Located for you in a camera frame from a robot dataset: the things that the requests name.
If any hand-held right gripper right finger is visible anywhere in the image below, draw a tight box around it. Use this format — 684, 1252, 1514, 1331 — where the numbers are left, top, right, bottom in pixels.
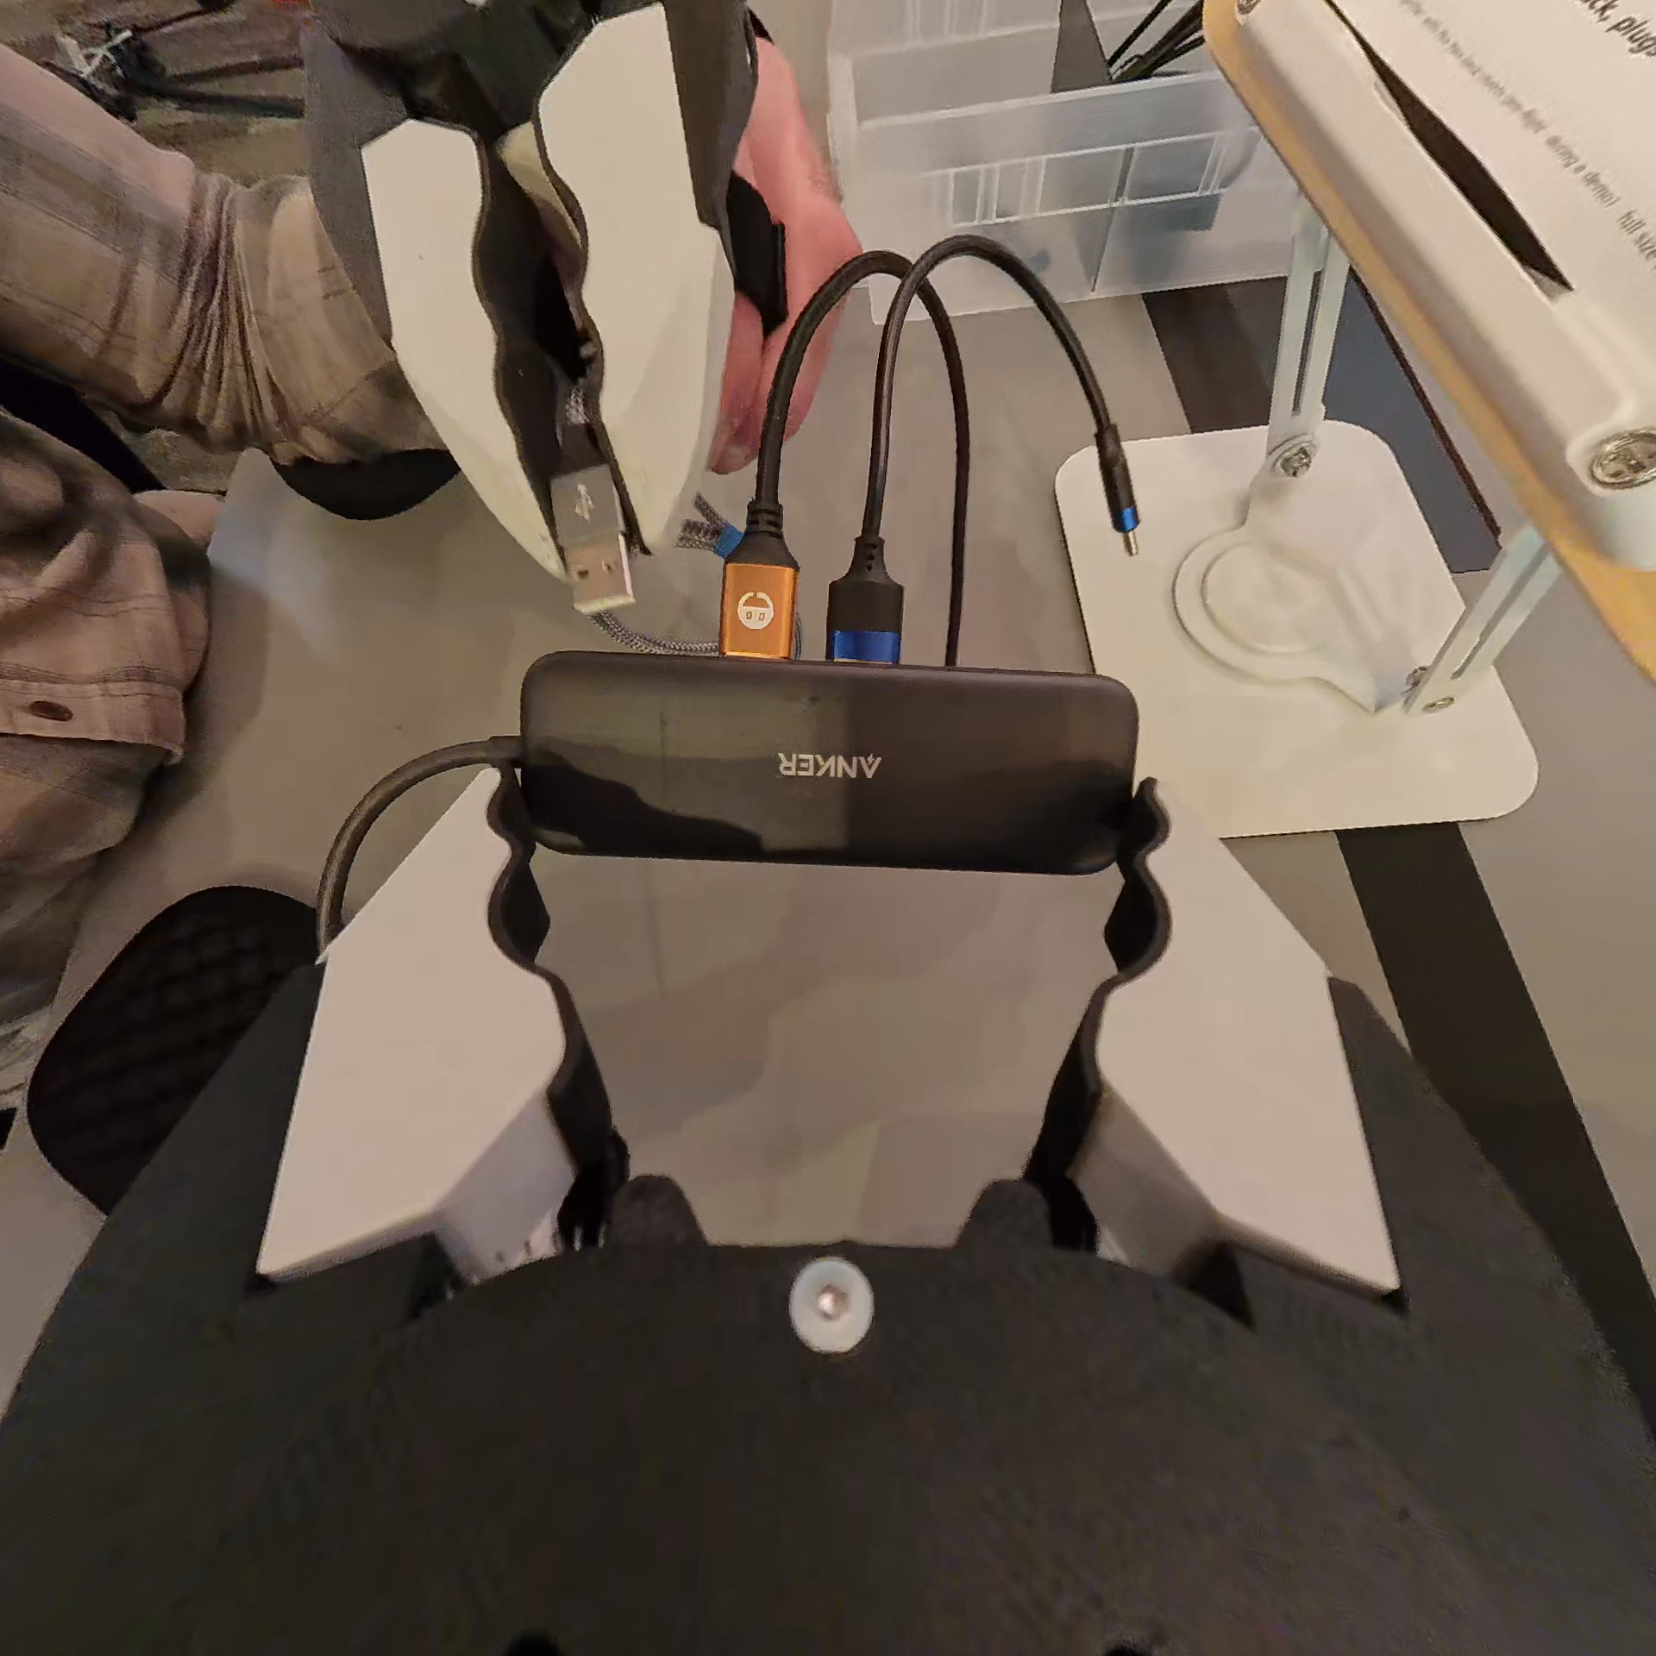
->
1031, 783, 1408, 1301

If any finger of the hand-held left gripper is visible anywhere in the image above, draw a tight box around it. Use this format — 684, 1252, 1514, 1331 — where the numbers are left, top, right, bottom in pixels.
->
359, 117, 609, 584
505, 14, 747, 546

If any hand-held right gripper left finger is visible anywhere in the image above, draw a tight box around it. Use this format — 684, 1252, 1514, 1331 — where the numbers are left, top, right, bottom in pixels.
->
254, 777, 631, 1288

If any slim hub black cable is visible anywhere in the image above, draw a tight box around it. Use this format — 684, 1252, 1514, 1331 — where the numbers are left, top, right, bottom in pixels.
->
318, 738, 532, 955

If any silver braided usb cable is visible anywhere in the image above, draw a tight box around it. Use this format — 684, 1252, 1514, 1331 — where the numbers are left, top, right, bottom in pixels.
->
530, 312, 739, 655

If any orange usb cable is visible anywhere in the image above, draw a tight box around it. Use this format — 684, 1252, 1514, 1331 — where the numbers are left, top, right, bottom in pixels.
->
712, 247, 921, 665

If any clear plastic bin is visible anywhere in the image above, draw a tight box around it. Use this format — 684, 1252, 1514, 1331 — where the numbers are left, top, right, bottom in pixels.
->
824, 0, 1309, 318

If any blue usb cable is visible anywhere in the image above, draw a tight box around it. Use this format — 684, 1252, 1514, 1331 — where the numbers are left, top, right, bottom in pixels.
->
824, 235, 1140, 671

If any slim black usb hub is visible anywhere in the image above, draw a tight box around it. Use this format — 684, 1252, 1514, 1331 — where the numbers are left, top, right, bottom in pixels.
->
519, 649, 1147, 878

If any person's left forearm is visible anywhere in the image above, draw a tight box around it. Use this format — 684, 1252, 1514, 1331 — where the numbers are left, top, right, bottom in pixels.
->
0, 40, 442, 468

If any person's left hand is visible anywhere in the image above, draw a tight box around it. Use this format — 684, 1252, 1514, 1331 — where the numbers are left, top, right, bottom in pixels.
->
704, 105, 870, 481

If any white stand base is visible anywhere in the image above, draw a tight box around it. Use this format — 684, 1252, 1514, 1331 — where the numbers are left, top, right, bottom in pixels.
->
1055, 207, 1542, 842

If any instruction sheet on stand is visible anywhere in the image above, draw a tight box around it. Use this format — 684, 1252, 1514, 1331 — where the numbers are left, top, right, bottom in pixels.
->
1205, 0, 1656, 572

